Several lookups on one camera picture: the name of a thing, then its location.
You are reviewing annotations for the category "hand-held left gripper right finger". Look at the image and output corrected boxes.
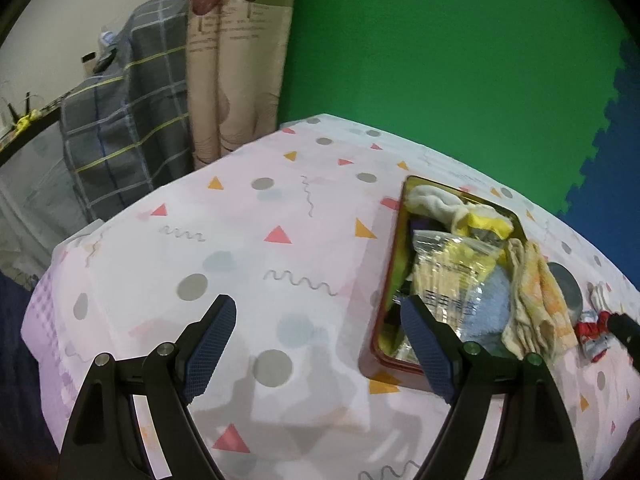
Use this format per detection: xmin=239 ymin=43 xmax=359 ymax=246
xmin=401 ymin=294 xmax=585 ymax=480

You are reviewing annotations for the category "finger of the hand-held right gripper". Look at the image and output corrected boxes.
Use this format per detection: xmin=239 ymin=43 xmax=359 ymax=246
xmin=606 ymin=311 xmax=640 ymax=361

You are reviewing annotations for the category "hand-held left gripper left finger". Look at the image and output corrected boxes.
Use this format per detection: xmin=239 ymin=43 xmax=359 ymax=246
xmin=59 ymin=294 xmax=237 ymax=480

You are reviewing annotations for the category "light blue towel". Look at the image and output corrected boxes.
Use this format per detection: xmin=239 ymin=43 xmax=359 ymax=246
xmin=465 ymin=267 xmax=516 ymax=341

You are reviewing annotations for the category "clear plastic packet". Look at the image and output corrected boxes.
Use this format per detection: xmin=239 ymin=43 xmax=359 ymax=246
xmin=410 ymin=229 xmax=506 ymax=346

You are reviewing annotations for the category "orange patterned cloth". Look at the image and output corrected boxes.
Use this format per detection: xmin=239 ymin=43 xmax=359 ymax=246
xmin=500 ymin=239 xmax=578 ymax=365

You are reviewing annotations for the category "red tin box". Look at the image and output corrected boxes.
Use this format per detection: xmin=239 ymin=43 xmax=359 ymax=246
xmin=358 ymin=175 xmax=528 ymax=395

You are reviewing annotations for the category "yellow sock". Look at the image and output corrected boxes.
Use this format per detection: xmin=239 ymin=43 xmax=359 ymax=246
xmin=462 ymin=204 xmax=515 ymax=241

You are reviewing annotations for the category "white sock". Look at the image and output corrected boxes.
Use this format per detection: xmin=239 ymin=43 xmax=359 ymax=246
xmin=404 ymin=185 xmax=468 ymax=235

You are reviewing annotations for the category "red and grey sock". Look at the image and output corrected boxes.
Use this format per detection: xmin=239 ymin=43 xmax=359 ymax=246
xmin=572 ymin=309 xmax=613 ymax=363

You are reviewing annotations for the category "steel bowl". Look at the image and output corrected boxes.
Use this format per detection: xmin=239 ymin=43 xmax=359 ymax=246
xmin=546 ymin=261 xmax=585 ymax=320

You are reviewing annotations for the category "pink patterned tablecloth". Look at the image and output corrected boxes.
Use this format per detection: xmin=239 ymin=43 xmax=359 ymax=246
xmin=20 ymin=113 xmax=640 ymax=480

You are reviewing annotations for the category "lavender checked cloth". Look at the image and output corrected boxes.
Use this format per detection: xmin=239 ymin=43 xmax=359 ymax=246
xmin=22 ymin=270 xmax=96 ymax=441

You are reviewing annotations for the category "blue foam mat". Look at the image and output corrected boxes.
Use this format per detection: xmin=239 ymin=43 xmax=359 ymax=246
xmin=555 ymin=35 xmax=640 ymax=281

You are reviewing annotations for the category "dark blue cloth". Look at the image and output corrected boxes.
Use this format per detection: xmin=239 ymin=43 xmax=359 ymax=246
xmin=0 ymin=270 xmax=61 ymax=480

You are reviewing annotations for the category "grey plaid blanket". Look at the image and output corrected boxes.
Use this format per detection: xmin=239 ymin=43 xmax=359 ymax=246
xmin=60 ymin=0 xmax=193 ymax=223

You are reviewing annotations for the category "black metal rack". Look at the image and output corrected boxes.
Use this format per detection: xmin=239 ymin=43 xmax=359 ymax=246
xmin=0 ymin=105 xmax=66 ymax=171

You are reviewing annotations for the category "beige printed curtain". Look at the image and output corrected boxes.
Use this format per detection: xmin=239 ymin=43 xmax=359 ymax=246
xmin=165 ymin=0 xmax=298 ymax=171

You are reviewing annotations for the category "green foam mat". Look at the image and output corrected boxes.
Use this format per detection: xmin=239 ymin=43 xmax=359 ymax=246
xmin=277 ymin=0 xmax=631 ymax=221

